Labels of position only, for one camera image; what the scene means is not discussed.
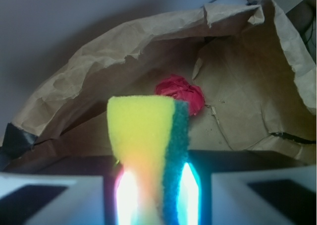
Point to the brown paper bag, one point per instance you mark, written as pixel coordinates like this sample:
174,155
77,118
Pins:
257,77

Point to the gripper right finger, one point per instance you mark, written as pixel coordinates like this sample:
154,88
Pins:
260,197

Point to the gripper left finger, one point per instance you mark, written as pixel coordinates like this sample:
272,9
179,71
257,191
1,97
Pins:
62,200

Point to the crumpled red paper ball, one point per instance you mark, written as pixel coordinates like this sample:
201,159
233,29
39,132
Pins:
179,88

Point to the yellow and green sponge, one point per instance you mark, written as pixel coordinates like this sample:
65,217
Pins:
149,137

